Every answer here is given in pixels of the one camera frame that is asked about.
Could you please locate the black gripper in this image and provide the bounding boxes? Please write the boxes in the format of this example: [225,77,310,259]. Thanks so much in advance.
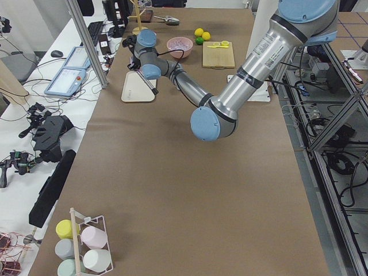
[128,55,141,71]

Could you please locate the clear ice cubes pile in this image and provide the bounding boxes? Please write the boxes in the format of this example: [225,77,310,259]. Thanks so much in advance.
[169,39,191,51]

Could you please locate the metal muddler rod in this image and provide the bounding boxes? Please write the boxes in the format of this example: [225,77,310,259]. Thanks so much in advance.
[135,70,159,95]

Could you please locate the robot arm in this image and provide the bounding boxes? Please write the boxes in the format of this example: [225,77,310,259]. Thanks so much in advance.
[122,1,340,141]

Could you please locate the wooden cup stand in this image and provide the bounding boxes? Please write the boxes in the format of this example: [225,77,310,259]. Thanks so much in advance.
[128,0,148,35]

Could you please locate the metal ice scoop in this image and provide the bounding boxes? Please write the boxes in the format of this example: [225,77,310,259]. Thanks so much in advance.
[154,16,180,26]

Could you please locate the yellow cup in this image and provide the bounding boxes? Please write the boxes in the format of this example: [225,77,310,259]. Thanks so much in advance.
[55,219,73,239]

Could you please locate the pink cup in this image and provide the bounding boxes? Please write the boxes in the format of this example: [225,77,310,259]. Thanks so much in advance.
[80,226,108,249]

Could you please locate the white cup rack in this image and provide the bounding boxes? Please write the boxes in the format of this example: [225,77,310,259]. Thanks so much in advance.
[70,208,114,275]

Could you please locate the grey cup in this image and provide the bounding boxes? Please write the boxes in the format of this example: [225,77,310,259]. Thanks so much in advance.
[55,239,75,260]

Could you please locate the white cup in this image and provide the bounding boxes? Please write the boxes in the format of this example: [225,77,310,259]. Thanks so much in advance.
[83,249,112,273]

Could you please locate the pale green cup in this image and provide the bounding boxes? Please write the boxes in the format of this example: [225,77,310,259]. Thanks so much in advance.
[57,259,76,276]

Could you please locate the cream rabbit tray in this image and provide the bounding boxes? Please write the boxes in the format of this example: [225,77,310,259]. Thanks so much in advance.
[121,71,155,102]

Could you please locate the pink bowl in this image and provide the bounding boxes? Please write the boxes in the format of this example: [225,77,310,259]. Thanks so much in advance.
[166,37,193,59]

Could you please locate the black keyboard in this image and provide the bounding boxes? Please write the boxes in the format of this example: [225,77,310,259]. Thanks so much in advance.
[87,21,104,39]

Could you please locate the teach pendant upper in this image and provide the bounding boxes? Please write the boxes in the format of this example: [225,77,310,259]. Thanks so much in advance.
[64,46,91,69]

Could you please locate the teach pendant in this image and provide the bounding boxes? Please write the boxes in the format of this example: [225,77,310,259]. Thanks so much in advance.
[44,67,86,97]
[64,46,91,69]

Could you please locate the green lime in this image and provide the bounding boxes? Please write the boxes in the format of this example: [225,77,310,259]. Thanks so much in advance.
[195,37,204,45]

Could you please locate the yellow lemon back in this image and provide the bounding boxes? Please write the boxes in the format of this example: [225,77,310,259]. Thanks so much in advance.
[194,28,204,37]

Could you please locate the yellow lemon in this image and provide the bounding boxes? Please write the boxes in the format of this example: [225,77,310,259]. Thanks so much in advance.
[201,32,211,41]
[194,28,204,37]

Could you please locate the teach pendant lower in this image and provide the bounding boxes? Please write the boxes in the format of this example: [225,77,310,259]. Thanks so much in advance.
[44,67,86,97]

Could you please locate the yellow lemon front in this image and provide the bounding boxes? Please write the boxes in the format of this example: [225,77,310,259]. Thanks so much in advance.
[201,32,211,41]

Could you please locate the yellow plastic knife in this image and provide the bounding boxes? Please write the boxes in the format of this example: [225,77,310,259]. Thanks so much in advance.
[207,44,229,48]

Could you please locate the black computer mouse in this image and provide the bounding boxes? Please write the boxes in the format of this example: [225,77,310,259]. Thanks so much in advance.
[51,50,63,58]

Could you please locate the wooden cutting board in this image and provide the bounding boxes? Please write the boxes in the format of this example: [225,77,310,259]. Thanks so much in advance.
[202,41,235,69]

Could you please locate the black speaker bar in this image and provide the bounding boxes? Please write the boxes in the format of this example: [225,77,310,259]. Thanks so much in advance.
[28,149,76,228]

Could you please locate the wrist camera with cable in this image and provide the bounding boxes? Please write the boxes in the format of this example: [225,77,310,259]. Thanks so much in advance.
[121,34,137,49]

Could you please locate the aluminium frame post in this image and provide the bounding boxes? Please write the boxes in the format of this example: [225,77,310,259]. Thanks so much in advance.
[66,0,108,89]

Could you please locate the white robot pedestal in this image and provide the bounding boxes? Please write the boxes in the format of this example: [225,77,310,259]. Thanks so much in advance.
[227,0,281,103]

